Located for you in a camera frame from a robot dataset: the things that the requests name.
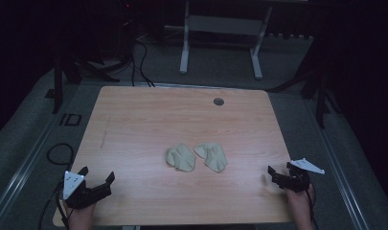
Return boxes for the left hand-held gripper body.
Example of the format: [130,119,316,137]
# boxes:
[61,171,113,211]

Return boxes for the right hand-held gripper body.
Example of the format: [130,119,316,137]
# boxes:
[275,157,326,194]

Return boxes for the pale beige sock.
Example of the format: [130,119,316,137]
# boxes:
[165,143,197,173]
[194,142,229,173]

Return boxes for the person's left hand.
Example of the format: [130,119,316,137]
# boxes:
[66,202,98,230]

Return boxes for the person's right hand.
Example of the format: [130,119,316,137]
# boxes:
[285,187,314,230]

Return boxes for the black metal stand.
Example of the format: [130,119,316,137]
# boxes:
[267,32,343,129]
[46,47,132,115]

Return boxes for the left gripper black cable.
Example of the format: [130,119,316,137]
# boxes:
[55,181,71,230]

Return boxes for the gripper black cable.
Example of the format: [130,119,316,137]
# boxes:
[306,183,319,230]
[55,181,71,230]

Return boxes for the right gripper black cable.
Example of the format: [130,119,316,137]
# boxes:
[306,183,319,230]

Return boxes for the black looped floor cable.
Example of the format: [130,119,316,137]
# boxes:
[37,142,76,230]

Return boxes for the metal floor rail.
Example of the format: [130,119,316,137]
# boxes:
[0,83,84,230]
[301,97,372,230]

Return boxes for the black hanging cables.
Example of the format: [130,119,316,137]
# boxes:
[129,37,156,88]

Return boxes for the white metal desk frame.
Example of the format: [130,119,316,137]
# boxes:
[178,0,274,81]

